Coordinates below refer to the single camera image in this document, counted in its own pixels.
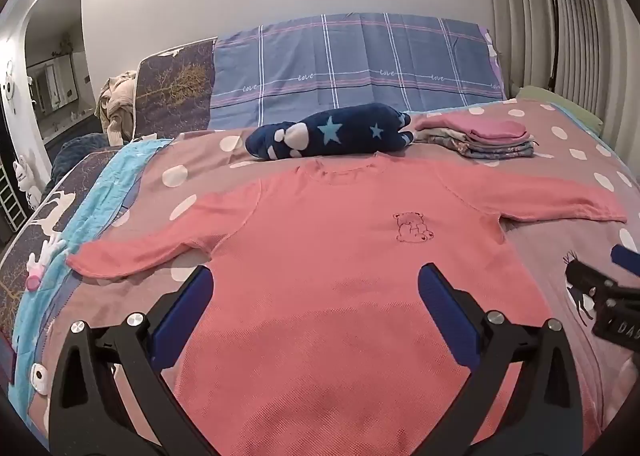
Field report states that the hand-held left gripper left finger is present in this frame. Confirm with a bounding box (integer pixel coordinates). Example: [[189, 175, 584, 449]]
[[47, 263, 221, 456]]

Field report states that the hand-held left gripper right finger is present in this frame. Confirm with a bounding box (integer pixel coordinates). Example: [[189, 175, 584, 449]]
[[417, 262, 601, 456]]

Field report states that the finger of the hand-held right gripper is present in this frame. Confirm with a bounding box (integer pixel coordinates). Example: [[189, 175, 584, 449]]
[[564, 259, 618, 299], [610, 243, 640, 279]]

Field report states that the salmon pink sweater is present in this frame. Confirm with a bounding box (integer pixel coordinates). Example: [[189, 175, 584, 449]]
[[65, 156, 628, 456]]

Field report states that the beige clothes pile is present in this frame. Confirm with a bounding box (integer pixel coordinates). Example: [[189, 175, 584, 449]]
[[95, 70, 141, 147]]

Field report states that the light blue blanket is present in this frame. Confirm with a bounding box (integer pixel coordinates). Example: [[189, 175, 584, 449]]
[[0, 136, 171, 417]]

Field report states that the pink polka-dot bedspread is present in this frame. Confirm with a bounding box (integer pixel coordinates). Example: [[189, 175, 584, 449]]
[[27, 99, 640, 456]]

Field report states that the blue-grey patterned folded garment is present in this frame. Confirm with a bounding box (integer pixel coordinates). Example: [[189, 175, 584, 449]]
[[447, 139, 535, 159]]

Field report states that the pink and white bunny toy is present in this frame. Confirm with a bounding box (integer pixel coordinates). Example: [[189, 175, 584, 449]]
[[25, 233, 68, 292]]

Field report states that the green pillow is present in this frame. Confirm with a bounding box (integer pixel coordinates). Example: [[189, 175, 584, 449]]
[[515, 85, 606, 134]]

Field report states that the pink folded garment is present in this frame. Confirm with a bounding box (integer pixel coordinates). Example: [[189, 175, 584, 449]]
[[417, 117, 532, 143]]

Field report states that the beige folded garment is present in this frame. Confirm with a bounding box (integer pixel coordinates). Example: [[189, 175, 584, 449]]
[[414, 129, 473, 146]]

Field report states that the dark blue knit blanket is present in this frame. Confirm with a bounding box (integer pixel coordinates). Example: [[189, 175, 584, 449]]
[[47, 133, 121, 187]]

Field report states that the white ladder rack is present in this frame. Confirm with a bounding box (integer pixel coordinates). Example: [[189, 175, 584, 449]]
[[0, 171, 26, 232]]

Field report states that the navy star fleece garment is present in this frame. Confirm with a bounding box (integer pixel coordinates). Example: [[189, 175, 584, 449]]
[[245, 104, 416, 161]]

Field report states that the white cat figurine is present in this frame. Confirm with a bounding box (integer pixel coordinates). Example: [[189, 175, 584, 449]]
[[12, 156, 43, 209]]

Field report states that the white pleated curtain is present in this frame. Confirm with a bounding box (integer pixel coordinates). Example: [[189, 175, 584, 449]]
[[480, 0, 640, 172]]

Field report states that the dark tree-print pillow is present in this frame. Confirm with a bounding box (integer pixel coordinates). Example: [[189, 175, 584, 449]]
[[135, 38, 218, 139]]

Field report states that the blue plaid pillow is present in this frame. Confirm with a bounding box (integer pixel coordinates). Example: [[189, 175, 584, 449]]
[[207, 12, 506, 129]]

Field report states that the white round wall gadget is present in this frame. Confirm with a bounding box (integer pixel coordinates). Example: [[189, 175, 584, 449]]
[[0, 59, 18, 112]]

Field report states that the arched wall mirror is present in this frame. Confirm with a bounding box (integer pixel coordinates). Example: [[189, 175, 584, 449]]
[[22, 0, 98, 147]]

